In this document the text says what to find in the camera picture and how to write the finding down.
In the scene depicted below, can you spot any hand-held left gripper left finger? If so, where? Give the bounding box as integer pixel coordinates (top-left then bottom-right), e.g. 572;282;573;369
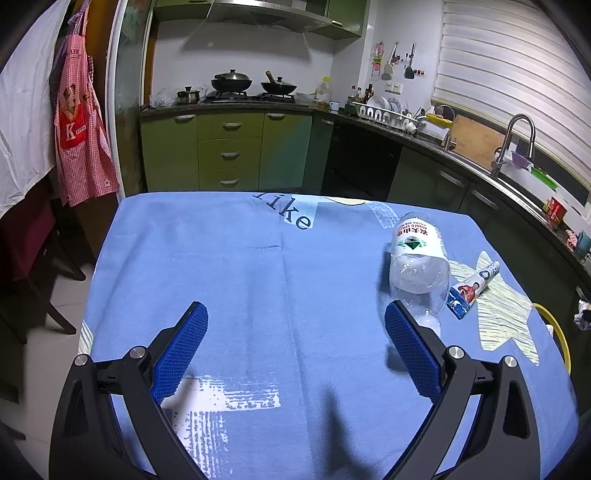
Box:
50;301;209;480

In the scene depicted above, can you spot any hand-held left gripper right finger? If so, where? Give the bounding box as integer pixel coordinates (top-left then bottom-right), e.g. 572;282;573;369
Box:
384;300;541;480

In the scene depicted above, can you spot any white and blue tube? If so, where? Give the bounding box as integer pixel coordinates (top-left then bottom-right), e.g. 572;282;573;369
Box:
445;261;502;320

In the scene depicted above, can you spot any blue printed tablecloth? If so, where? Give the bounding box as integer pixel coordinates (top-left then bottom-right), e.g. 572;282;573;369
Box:
78;190;580;480

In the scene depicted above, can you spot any clear plastic water bottle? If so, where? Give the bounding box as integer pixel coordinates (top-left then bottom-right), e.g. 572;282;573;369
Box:
388;211;452;335

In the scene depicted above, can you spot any dark green sink cabinet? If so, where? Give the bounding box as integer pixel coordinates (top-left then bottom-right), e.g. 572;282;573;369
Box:
305;113;591;296

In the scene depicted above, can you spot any dark red chair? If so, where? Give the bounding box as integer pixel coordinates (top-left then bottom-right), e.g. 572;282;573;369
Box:
0;180;88;344

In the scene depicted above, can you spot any dark stone countertop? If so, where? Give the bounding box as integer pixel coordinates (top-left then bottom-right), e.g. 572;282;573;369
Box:
140;99;591;278

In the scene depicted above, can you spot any green drawer cabinet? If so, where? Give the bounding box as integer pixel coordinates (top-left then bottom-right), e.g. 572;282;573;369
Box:
140;110;315;193

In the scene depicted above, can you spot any steel kitchen faucet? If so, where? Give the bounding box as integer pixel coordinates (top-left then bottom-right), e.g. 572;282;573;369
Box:
490;114;536;178

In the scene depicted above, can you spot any green sponge holder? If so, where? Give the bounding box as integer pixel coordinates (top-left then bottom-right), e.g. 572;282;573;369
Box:
531;166;560;191

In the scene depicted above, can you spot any wooden cutting board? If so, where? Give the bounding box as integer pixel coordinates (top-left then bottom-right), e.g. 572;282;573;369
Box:
450;114;506;171

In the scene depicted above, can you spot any red checked apron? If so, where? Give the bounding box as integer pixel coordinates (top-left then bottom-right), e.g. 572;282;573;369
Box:
52;0;122;208

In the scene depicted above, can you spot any white dish rack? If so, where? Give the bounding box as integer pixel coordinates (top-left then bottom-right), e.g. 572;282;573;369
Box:
353;95;430;134

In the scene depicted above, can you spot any group of condiment bottles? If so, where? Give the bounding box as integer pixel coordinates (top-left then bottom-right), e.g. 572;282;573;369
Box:
347;83;376;106

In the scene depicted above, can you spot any gas stove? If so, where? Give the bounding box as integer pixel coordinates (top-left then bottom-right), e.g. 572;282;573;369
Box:
205;91;296;103

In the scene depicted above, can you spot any black wok with lid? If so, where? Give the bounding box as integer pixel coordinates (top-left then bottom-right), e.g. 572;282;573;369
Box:
211;69;254;93

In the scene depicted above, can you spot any hanging spatula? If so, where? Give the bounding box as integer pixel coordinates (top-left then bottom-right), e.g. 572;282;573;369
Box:
382;44;400;81

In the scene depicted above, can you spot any white hanging cloth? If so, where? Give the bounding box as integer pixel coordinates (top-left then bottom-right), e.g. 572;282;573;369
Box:
0;0;72;220

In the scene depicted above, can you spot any white window blind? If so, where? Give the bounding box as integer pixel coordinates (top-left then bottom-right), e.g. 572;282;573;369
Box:
434;0;591;208

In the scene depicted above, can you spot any steel range hood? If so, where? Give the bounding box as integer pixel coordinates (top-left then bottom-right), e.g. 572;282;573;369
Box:
205;0;333;25

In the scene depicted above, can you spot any white door frame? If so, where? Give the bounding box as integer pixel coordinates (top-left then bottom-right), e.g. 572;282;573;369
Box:
105;0;155;197

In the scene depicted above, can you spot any black wok with wooden handle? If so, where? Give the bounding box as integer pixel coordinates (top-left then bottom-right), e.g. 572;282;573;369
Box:
260;70;298;95

